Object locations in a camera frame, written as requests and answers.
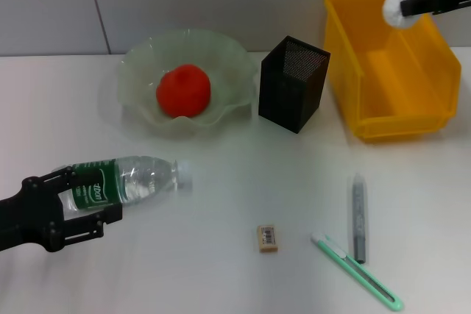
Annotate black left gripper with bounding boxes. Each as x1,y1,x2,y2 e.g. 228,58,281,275
0,165,124,254

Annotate white paper ball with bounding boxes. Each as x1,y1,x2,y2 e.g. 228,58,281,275
381,0,422,29

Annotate clear green-label water bottle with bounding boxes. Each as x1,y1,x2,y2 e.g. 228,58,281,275
54,155,194,219

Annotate orange fruit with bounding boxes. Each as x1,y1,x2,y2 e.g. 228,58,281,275
156,64,213,118

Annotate grey marker pen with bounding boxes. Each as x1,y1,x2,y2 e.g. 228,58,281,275
348,173,368,265

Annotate mint green utility knife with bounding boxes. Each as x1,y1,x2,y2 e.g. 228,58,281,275
311,232,405,312

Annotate black mesh pen holder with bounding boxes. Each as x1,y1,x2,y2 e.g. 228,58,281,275
258,35,331,135

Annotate beige eraser with barcode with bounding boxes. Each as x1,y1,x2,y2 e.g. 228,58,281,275
255,224,280,254

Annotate pale green wavy glass plate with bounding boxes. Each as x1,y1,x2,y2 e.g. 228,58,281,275
116,29,258,142

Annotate yellow plastic bin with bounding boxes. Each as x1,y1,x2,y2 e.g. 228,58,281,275
323,0,463,144

